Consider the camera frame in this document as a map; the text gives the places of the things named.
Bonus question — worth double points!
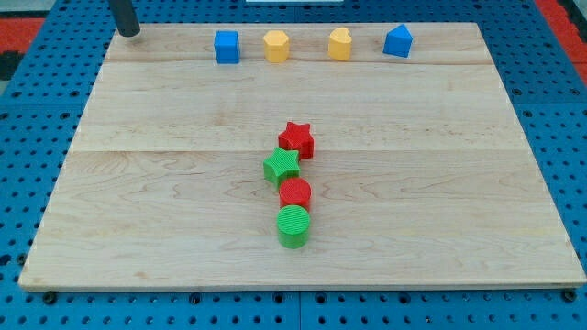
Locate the green star block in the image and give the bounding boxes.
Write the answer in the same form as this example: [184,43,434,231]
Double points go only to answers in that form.
[262,147,300,190]

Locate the green cylinder block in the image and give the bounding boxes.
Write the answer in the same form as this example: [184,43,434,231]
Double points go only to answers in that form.
[276,205,311,249]

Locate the light wooden board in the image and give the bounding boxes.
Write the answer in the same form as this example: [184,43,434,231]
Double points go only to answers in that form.
[18,23,586,292]

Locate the yellow heart block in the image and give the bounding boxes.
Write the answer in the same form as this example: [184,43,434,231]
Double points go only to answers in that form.
[327,27,352,61]

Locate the blue pentagon house block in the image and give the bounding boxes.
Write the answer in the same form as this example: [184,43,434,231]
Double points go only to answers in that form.
[382,24,413,58]

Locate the red cylinder block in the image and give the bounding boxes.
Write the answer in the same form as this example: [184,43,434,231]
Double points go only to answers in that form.
[279,178,312,211]

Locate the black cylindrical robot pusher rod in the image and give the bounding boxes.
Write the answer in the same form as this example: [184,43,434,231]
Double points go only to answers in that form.
[108,0,140,38]

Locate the blue cube block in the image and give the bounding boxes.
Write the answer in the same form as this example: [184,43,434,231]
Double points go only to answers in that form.
[214,30,240,64]

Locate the yellow hexagon block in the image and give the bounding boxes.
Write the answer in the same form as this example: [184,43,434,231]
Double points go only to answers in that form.
[263,30,290,63]

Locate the red star block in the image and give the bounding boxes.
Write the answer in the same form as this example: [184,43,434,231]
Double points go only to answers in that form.
[278,122,315,160]

